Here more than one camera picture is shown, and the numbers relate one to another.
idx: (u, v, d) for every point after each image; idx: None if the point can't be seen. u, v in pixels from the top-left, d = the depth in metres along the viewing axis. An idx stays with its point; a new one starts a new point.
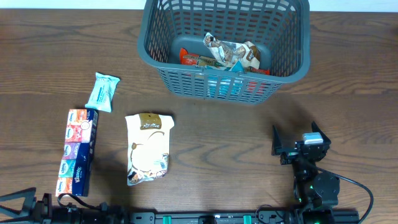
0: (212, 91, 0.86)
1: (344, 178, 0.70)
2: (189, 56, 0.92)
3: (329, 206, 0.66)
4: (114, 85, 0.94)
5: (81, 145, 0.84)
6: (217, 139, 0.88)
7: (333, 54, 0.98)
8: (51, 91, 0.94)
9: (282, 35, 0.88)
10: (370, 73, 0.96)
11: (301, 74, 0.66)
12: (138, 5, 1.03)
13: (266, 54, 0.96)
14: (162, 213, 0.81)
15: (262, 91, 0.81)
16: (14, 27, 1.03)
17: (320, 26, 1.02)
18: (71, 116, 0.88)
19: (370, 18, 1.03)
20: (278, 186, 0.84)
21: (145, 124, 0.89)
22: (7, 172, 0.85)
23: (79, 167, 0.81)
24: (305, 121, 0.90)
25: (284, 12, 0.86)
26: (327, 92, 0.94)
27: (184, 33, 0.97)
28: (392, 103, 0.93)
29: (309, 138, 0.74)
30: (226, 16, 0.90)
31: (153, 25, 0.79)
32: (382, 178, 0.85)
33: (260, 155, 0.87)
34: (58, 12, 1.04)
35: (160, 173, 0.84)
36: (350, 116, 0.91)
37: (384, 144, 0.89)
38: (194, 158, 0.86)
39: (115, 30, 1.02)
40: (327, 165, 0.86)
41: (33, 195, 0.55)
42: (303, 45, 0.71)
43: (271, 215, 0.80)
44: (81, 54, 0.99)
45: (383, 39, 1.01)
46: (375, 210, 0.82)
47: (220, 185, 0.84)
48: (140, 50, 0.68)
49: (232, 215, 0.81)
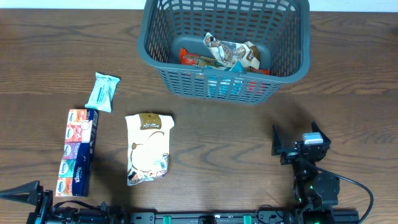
0: (212, 91, 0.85)
1: (344, 178, 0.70)
2: (189, 56, 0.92)
3: (329, 206, 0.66)
4: (114, 85, 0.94)
5: (81, 145, 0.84)
6: (217, 139, 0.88)
7: (333, 53, 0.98)
8: (51, 91, 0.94)
9: (282, 35, 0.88)
10: (370, 73, 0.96)
11: (301, 74, 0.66)
12: (138, 5, 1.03)
13: (265, 54, 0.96)
14: (162, 213, 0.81)
15: (262, 91, 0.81)
16: (14, 28, 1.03)
17: (320, 26, 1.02)
18: (71, 116, 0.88)
19: (370, 18, 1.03)
20: (278, 186, 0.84)
21: (145, 124, 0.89)
22: (7, 172, 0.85)
23: (79, 167, 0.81)
24: (305, 121, 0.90)
25: (284, 12, 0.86)
26: (327, 92, 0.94)
27: (184, 33, 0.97)
28: (392, 103, 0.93)
29: (309, 137, 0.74)
30: (227, 16, 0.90)
31: (153, 25, 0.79)
32: (382, 178, 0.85)
33: (260, 155, 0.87)
34: (58, 12, 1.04)
35: (160, 173, 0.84)
36: (350, 116, 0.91)
37: (384, 144, 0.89)
38: (194, 158, 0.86)
39: (115, 30, 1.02)
40: (328, 165, 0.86)
41: (34, 187, 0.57)
42: (302, 45, 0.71)
43: (271, 215, 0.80)
44: (81, 54, 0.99)
45: (382, 39, 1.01)
46: (375, 210, 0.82)
47: (220, 185, 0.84)
48: (140, 50, 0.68)
49: (232, 215, 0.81)
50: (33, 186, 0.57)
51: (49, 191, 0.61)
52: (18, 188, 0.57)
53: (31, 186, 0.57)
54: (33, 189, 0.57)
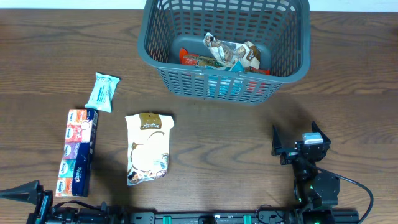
0: (212, 91, 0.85)
1: (344, 178, 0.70)
2: (189, 56, 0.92)
3: (329, 206, 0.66)
4: (114, 85, 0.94)
5: (81, 145, 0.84)
6: (217, 139, 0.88)
7: (333, 53, 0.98)
8: (51, 91, 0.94)
9: (282, 35, 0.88)
10: (370, 73, 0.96)
11: (301, 74, 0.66)
12: (138, 5, 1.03)
13: (265, 53, 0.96)
14: (162, 213, 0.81)
15: (262, 91, 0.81)
16: (14, 28, 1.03)
17: (320, 26, 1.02)
18: (71, 116, 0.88)
19: (370, 18, 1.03)
20: (278, 186, 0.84)
21: (145, 124, 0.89)
22: (7, 172, 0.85)
23: (79, 167, 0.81)
24: (305, 121, 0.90)
25: (284, 12, 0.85)
26: (327, 92, 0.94)
27: (184, 33, 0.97)
28: (392, 102, 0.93)
29: (309, 138, 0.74)
30: (226, 16, 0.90)
31: (153, 25, 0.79)
32: (382, 178, 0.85)
33: (261, 155, 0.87)
34: (58, 12, 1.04)
35: (160, 173, 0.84)
36: (350, 115, 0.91)
37: (384, 144, 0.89)
38: (194, 158, 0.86)
39: (115, 30, 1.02)
40: (327, 165, 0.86)
41: (34, 187, 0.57)
42: (302, 45, 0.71)
43: (271, 215, 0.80)
44: (81, 54, 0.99)
45: (383, 39, 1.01)
46: (375, 210, 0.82)
47: (220, 185, 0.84)
48: (140, 50, 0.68)
49: (232, 215, 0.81)
50: (32, 187, 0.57)
51: (49, 191, 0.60)
52: (18, 188, 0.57)
53: (31, 186, 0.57)
54: (32, 190, 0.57)
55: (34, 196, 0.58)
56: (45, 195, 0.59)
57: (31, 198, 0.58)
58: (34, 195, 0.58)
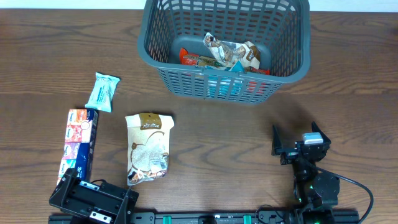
0: (212, 91, 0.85)
1: (344, 178, 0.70)
2: (189, 56, 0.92)
3: (329, 206, 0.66)
4: (114, 85, 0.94)
5: (81, 145, 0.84)
6: (217, 139, 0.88)
7: (333, 53, 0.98)
8: (51, 90, 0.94)
9: (282, 34, 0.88)
10: (370, 73, 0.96)
11: (301, 74, 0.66)
12: (138, 5, 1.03)
13: (265, 54, 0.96)
14: (161, 213, 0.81)
15: (262, 91, 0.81)
16: (14, 28, 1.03)
17: (320, 26, 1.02)
18: (71, 116, 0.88)
19: (370, 18, 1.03)
20: (278, 186, 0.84)
21: (145, 124, 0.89)
22: (7, 172, 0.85)
23: (79, 167, 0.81)
24: (305, 121, 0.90)
25: (284, 12, 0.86)
26: (327, 92, 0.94)
27: (184, 33, 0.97)
28: (392, 102, 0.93)
29: (309, 138, 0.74)
30: (227, 16, 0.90)
31: (153, 25, 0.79)
32: (382, 177, 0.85)
33: (261, 155, 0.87)
34: (58, 12, 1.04)
35: (160, 173, 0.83)
36: (350, 115, 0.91)
37: (384, 144, 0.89)
38: (194, 158, 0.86)
39: (115, 30, 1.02)
40: (328, 165, 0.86)
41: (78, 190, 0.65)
42: (302, 45, 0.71)
43: (271, 215, 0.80)
44: (81, 54, 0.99)
45: (383, 39, 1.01)
46: (375, 210, 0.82)
47: (220, 185, 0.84)
48: (140, 50, 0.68)
49: (232, 215, 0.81)
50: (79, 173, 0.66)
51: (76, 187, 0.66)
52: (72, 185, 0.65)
53: (67, 176, 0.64)
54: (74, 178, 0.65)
55: (68, 191, 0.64)
56: (73, 192, 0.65)
57: (63, 195, 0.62)
58: (69, 188, 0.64)
